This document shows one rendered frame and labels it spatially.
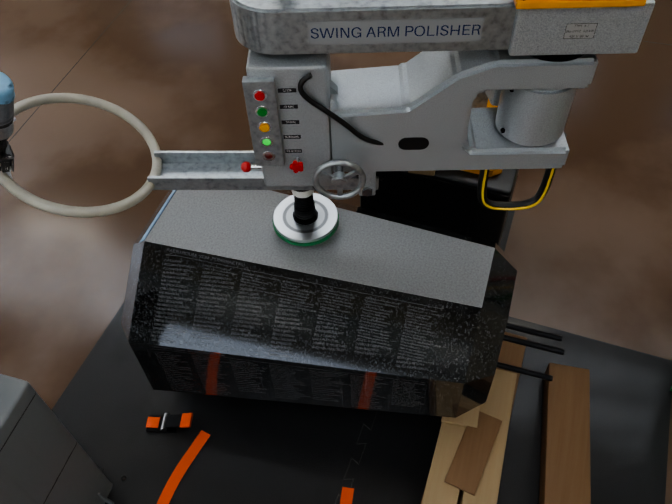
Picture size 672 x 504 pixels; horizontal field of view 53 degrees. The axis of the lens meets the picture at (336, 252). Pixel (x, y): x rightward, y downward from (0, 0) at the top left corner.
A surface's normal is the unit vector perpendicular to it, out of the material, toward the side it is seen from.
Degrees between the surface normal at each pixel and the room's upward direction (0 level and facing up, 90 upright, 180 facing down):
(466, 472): 0
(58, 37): 0
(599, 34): 90
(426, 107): 90
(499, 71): 90
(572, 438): 0
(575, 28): 90
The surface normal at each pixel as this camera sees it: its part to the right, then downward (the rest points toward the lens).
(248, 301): -0.21, 0.09
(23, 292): -0.03, -0.62
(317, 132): 0.00, 0.78
